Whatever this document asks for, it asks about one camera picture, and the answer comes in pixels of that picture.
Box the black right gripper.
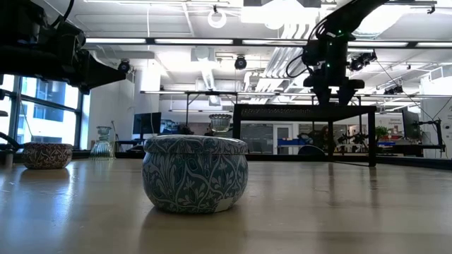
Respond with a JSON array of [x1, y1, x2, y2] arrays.
[[302, 33, 365, 107]]

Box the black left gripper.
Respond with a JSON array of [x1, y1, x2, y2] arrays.
[[37, 21, 127, 96]]

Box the clear glass candlestick holder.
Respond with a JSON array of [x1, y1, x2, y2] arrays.
[[208, 113, 233, 138], [89, 126, 117, 160]]

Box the purple patterned candle tin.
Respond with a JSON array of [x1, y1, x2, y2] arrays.
[[22, 142, 73, 170]]

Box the blue white patterned candle tin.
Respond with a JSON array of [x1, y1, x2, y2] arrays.
[[141, 134, 249, 214]]

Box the black monitor on arm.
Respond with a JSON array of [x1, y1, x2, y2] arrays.
[[402, 108, 446, 159]]

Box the black perforated metal shelf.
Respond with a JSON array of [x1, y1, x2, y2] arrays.
[[232, 103, 378, 167]]

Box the black ceiling spotlight cluster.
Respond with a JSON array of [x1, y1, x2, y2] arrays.
[[348, 49, 378, 73], [383, 84, 405, 95]]

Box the green office plant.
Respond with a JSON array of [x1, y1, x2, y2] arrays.
[[374, 126, 389, 142]]

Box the long ceiling light strip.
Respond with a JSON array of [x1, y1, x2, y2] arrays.
[[140, 90, 452, 99], [84, 36, 452, 49]]

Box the dark office chair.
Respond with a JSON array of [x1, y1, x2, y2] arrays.
[[297, 144, 326, 157]]

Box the black computer monitor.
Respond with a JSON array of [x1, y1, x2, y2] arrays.
[[132, 111, 162, 135]]

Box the white ceiling pipes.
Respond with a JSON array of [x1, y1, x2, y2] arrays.
[[243, 20, 319, 105]]

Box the blue storage bins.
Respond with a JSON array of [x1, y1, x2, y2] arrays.
[[277, 138, 307, 147]]

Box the glass office door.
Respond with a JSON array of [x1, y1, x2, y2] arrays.
[[273, 123, 295, 156]]

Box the window with dark frame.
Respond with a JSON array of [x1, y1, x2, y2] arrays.
[[0, 73, 85, 151]]

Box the black aluminium table frame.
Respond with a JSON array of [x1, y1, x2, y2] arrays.
[[0, 150, 452, 171]]

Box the black metal stand frame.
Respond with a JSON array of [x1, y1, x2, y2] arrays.
[[184, 90, 238, 137]]

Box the white ventilation duct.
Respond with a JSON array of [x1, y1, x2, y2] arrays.
[[190, 45, 222, 107]]

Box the black curved cable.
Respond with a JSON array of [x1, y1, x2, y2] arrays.
[[0, 131, 22, 151]]

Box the white ring ceiling lamp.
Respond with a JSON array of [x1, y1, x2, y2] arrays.
[[207, 8, 228, 30]]

